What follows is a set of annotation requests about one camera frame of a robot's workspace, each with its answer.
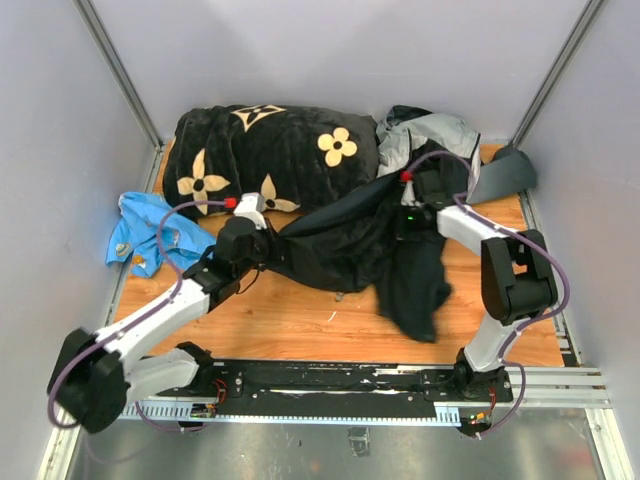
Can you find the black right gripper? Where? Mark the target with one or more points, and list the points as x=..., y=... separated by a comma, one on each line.
x=402, y=233

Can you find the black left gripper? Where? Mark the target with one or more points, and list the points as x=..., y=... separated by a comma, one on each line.
x=276, y=247

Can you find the dark grey zip jacket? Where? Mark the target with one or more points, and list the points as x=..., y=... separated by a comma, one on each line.
x=352, y=243

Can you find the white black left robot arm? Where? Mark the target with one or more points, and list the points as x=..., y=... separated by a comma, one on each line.
x=150, y=330

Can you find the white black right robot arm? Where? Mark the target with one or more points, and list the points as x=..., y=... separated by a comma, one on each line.
x=517, y=285

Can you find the black blanket with cream flowers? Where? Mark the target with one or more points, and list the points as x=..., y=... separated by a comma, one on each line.
x=298, y=158

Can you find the blue patterned cloth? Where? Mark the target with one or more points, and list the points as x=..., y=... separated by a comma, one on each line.
x=144, y=240

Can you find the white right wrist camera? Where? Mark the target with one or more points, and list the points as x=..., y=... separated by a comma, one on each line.
x=408, y=198

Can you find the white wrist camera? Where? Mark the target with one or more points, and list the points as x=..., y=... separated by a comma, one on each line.
x=251, y=206
x=408, y=198

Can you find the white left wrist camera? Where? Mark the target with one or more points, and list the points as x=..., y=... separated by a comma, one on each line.
x=251, y=206

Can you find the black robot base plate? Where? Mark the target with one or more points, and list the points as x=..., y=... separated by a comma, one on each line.
x=331, y=391

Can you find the aluminium front rail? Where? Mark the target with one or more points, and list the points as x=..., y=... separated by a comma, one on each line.
x=532, y=387

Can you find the left rear aluminium frame post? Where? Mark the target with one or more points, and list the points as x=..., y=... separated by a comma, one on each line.
x=107, y=48

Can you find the aluminium frame post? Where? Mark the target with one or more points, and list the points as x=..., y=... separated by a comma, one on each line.
x=578, y=33
x=107, y=48

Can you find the right rear aluminium frame post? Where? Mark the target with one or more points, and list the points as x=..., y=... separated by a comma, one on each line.
x=578, y=33

